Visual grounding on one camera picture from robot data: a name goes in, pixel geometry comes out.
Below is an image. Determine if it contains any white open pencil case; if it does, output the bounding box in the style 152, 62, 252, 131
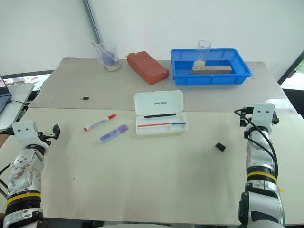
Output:
133, 90, 189, 136

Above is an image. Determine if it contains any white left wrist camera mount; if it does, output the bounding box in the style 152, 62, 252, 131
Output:
11, 120, 40, 146

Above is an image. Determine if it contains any blue plastic bin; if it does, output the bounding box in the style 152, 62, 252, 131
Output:
170, 48, 253, 86

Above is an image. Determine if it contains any red brick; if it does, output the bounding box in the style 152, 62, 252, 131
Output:
127, 50, 170, 86

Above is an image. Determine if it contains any dark window frame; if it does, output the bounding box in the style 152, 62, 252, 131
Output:
277, 49, 304, 86

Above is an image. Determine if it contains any laptop computer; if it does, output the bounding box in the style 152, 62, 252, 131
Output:
0, 74, 12, 115

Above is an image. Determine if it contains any glass stirring rod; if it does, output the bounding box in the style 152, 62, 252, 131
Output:
92, 41, 119, 64

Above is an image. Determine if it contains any glass beaker with purple contents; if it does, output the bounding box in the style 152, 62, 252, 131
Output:
96, 41, 122, 72

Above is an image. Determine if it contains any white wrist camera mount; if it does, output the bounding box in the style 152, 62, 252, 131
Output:
11, 120, 40, 146
251, 103, 276, 130

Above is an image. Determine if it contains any thin red stick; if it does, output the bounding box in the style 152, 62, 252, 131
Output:
137, 123, 171, 128

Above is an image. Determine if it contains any wooden block with holes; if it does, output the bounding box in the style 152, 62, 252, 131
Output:
191, 66, 232, 76

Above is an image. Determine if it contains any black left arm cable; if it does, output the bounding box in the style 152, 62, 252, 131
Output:
0, 163, 10, 199

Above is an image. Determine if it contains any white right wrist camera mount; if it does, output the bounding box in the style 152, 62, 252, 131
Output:
251, 103, 276, 130

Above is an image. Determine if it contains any black pen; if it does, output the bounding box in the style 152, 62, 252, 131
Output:
143, 113, 177, 119

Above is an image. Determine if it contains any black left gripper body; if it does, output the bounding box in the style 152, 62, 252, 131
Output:
37, 131, 54, 146

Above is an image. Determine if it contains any grey side stand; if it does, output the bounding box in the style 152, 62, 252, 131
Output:
0, 83, 36, 131

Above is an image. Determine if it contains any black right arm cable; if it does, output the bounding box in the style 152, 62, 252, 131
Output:
234, 107, 279, 182

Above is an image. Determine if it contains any white marker with red cap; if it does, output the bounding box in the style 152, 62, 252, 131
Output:
83, 114, 117, 132

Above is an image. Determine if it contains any clear glass cylinder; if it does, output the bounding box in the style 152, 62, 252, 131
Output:
194, 40, 212, 70

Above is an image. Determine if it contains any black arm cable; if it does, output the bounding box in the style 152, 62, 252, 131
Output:
234, 107, 279, 182
0, 163, 10, 199

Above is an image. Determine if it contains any purple highlighter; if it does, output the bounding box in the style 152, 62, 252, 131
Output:
98, 123, 130, 145

